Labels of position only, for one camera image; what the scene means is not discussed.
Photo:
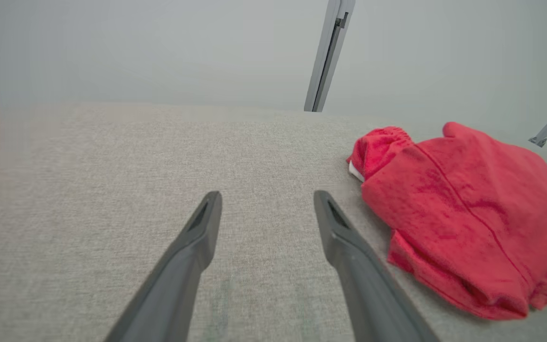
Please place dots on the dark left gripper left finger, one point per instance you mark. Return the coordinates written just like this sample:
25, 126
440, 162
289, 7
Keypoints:
183, 270

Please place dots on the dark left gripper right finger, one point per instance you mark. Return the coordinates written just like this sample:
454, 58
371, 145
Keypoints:
363, 280

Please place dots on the red basketball shorts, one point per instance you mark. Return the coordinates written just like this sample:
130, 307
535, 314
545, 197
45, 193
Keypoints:
468, 213

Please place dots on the grey partition post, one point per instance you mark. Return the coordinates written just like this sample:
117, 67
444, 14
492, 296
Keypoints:
323, 61

